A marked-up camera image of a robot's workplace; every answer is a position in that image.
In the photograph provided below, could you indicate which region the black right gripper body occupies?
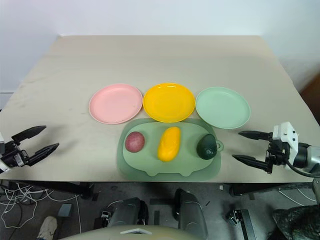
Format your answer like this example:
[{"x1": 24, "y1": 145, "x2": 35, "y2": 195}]
[{"x1": 264, "y1": 139, "x2": 291, "y2": 176}]

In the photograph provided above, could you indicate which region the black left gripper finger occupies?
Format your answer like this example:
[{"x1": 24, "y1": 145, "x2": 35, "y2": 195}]
[
  {"x1": 26, "y1": 142, "x2": 60, "y2": 167},
  {"x1": 11, "y1": 125, "x2": 48, "y2": 145}
]

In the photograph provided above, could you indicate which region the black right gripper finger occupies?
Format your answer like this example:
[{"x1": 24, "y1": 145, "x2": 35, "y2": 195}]
[
  {"x1": 238, "y1": 130, "x2": 274, "y2": 142},
  {"x1": 231, "y1": 154, "x2": 269, "y2": 172}
]

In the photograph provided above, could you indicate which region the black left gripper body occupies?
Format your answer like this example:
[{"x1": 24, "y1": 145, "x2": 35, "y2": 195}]
[{"x1": 0, "y1": 140, "x2": 31, "y2": 168}]

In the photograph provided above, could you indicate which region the light green plate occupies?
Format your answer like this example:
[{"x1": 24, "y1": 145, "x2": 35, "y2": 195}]
[{"x1": 195, "y1": 86, "x2": 251, "y2": 130}]

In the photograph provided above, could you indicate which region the pink plate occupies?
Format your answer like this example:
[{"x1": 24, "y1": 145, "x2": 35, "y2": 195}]
[{"x1": 88, "y1": 83, "x2": 144, "y2": 125}]

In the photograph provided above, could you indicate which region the dark red round fruit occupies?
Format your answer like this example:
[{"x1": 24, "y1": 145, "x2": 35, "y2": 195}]
[{"x1": 124, "y1": 131, "x2": 146, "y2": 153}]

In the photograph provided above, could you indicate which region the yellow plate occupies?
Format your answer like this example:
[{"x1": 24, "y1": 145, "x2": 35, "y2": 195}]
[{"x1": 142, "y1": 82, "x2": 196, "y2": 123}]

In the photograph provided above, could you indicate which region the dark green avocado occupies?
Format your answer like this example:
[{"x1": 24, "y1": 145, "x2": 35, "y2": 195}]
[{"x1": 196, "y1": 133, "x2": 218, "y2": 160}]

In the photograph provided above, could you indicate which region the dark mottled rounded shape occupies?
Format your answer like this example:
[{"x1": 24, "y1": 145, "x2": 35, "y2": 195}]
[{"x1": 271, "y1": 204, "x2": 320, "y2": 240}]

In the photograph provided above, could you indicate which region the green silicone mat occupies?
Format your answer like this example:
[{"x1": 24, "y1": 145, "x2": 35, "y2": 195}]
[{"x1": 116, "y1": 117, "x2": 225, "y2": 183}]

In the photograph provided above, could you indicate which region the white shoe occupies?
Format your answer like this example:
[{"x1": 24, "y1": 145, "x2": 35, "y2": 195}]
[{"x1": 37, "y1": 216, "x2": 58, "y2": 240}]

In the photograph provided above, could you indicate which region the dark right robot leg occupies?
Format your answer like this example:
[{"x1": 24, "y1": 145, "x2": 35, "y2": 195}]
[{"x1": 173, "y1": 188, "x2": 209, "y2": 240}]

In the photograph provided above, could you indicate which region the dark robot leg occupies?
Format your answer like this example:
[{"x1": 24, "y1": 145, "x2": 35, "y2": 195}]
[
  {"x1": 101, "y1": 197, "x2": 149, "y2": 228},
  {"x1": 173, "y1": 188, "x2": 209, "y2": 240}
]

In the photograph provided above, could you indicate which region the yellow mango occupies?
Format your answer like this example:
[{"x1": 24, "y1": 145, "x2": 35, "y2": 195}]
[{"x1": 157, "y1": 126, "x2": 181, "y2": 162}]

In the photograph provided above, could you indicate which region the dark left robot leg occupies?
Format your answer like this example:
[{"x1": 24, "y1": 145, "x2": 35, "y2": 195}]
[{"x1": 101, "y1": 197, "x2": 149, "y2": 228}]

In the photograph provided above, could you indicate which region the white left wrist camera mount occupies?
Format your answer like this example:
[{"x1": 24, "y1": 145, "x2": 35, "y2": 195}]
[{"x1": 0, "y1": 132, "x2": 10, "y2": 173}]

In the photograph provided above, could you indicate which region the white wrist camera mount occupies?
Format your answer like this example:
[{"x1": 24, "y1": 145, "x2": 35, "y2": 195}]
[
  {"x1": 272, "y1": 121, "x2": 300, "y2": 165},
  {"x1": 0, "y1": 132, "x2": 10, "y2": 173}
]

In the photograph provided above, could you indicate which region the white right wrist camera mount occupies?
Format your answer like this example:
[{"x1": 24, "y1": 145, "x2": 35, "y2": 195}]
[{"x1": 272, "y1": 121, "x2": 300, "y2": 165}]

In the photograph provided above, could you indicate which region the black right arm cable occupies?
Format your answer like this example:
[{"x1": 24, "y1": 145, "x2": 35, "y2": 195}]
[{"x1": 284, "y1": 159, "x2": 320, "y2": 179}]

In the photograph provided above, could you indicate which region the black table frame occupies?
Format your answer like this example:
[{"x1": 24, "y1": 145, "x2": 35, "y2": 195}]
[{"x1": 0, "y1": 178, "x2": 95, "y2": 200}]

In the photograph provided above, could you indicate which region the white cable bundle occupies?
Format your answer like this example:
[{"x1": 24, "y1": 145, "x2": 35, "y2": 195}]
[{"x1": 0, "y1": 181, "x2": 82, "y2": 235}]

